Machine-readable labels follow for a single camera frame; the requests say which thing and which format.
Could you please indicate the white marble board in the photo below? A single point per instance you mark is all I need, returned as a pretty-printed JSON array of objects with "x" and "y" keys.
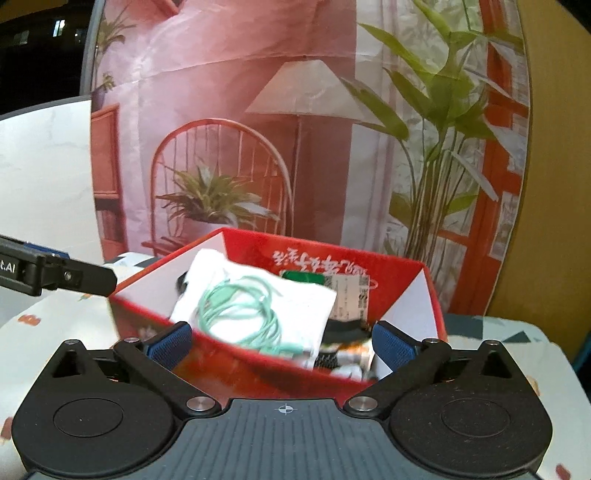
[{"x": 41, "y": 175}]

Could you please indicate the red cardboard box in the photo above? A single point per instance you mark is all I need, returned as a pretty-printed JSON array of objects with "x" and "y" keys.
[{"x": 397, "y": 277}]

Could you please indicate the white and orange item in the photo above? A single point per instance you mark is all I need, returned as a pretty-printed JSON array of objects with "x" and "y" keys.
[{"x": 344, "y": 362}]

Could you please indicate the white plastic bag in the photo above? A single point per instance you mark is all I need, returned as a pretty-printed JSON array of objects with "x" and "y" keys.
[{"x": 300, "y": 304}]

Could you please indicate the green item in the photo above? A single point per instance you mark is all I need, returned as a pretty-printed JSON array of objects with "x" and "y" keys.
[{"x": 302, "y": 278}]

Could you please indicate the black cloth item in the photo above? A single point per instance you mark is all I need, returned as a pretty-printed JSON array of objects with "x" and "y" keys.
[{"x": 346, "y": 328}]

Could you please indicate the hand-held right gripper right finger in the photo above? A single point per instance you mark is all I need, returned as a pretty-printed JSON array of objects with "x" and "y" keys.
[{"x": 397, "y": 344}]

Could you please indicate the grey window frame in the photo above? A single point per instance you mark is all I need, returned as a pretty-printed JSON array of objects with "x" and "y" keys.
[{"x": 90, "y": 55}]

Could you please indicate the printed tablecloth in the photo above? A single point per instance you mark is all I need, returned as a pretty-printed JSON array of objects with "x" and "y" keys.
[{"x": 508, "y": 332}]

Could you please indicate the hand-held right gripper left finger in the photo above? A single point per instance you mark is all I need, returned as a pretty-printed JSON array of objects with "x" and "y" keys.
[{"x": 168, "y": 344}]

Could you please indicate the printed room scene backdrop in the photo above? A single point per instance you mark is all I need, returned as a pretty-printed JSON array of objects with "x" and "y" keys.
[{"x": 231, "y": 69}]

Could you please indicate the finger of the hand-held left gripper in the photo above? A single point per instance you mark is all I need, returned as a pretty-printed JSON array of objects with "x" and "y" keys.
[
  {"x": 46, "y": 250},
  {"x": 83, "y": 277}
]

